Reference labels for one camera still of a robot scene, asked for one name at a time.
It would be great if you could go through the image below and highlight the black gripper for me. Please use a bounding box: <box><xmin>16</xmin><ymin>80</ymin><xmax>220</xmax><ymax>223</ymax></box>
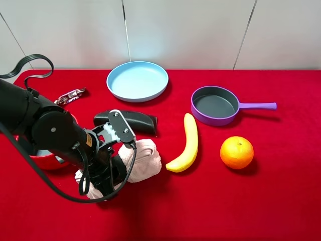
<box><xmin>82</xmin><ymin>123</ymin><xmax>127</xmax><ymax>197</ymax></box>

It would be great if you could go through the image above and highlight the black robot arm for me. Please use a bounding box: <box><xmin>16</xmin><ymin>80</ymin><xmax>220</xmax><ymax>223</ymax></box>
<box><xmin>1</xmin><ymin>81</ymin><xmax>135</xmax><ymax>200</ymax></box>

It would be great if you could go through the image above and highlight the red toy cooking pot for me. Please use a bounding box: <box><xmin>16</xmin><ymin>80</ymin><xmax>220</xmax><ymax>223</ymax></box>
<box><xmin>15</xmin><ymin>111</ymin><xmax>77</xmax><ymax>170</ymax></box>

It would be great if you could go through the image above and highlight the black glasses case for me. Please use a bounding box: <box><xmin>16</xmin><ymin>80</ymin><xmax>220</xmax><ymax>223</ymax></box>
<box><xmin>93</xmin><ymin>110</ymin><xmax>157</xmax><ymax>136</ymax></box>

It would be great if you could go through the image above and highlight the silver candy bar wrapper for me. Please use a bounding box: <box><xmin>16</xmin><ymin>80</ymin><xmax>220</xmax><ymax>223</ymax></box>
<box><xmin>54</xmin><ymin>88</ymin><xmax>86</xmax><ymax>105</ymax></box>

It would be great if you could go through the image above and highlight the yellow banana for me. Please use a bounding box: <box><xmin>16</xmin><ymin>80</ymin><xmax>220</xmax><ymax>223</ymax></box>
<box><xmin>166</xmin><ymin>113</ymin><xmax>199</xmax><ymax>173</ymax></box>

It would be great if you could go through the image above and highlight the light blue round plate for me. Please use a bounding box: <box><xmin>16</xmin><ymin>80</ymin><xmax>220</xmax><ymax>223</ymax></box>
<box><xmin>106</xmin><ymin>61</ymin><xmax>169</xmax><ymax>103</ymax></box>

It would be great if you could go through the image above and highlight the purple toy frying pan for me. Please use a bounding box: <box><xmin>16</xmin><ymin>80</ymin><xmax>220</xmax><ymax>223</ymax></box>
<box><xmin>191</xmin><ymin>86</ymin><xmax>277</xmax><ymax>127</ymax></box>

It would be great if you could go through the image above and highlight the orange fruit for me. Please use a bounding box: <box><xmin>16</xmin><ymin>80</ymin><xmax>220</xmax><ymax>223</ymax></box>
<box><xmin>220</xmin><ymin>136</ymin><xmax>254</xmax><ymax>170</ymax></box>

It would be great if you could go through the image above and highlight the red tablecloth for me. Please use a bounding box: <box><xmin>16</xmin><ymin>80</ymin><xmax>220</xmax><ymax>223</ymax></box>
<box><xmin>1</xmin><ymin>70</ymin><xmax>320</xmax><ymax>240</ymax></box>

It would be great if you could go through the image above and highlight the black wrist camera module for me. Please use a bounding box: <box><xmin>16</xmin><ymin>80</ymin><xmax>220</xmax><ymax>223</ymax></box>
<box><xmin>108</xmin><ymin>109</ymin><xmax>136</xmax><ymax>145</ymax></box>

